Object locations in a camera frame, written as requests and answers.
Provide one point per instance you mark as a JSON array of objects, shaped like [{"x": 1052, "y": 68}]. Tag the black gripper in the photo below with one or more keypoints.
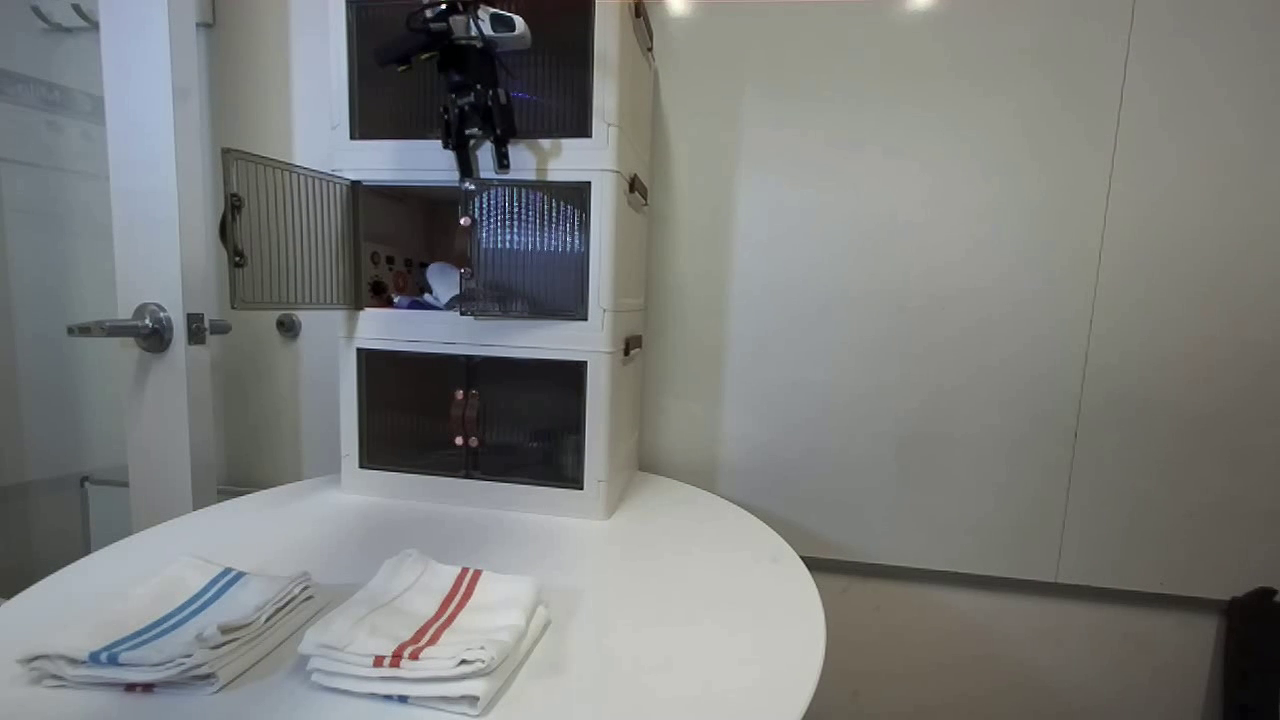
[{"x": 478, "y": 107}]

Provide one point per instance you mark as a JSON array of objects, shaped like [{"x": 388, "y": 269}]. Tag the cupboard door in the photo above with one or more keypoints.
[
  {"x": 529, "y": 253},
  {"x": 291, "y": 235}
]

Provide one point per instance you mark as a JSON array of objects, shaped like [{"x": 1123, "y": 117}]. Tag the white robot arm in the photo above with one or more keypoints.
[{"x": 466, "y": 42}]

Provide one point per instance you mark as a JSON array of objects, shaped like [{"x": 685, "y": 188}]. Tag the white object inside cupboard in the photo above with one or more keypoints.
[{"x": 445, "y": 282}]

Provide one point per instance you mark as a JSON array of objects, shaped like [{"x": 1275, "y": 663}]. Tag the white stacked storage cabinet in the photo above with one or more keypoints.
[{"x": 536, "y": 413}]

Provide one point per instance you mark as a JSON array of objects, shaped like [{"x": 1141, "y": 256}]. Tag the silver door latch knob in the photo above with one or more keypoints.
[{"x": 291, "y": 325}]

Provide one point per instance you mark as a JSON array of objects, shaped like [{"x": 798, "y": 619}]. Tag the white door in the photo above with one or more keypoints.
[{"x": 149, "y": 112}]

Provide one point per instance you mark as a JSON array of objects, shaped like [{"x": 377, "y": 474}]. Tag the red striped folded towel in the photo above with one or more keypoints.
[{"x": 430, "y": 634}]

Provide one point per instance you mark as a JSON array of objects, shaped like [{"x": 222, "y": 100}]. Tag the blue striped folded towel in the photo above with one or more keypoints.
[{"x": 194, "y": 622}]

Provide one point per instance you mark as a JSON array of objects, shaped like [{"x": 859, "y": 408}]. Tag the black object at floor right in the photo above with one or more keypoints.
[{"x": 1253, "y": 658}]

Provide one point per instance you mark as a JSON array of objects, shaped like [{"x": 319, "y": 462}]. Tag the silver door lever handle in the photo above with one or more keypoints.
[{"x": 149, "y": 329}]

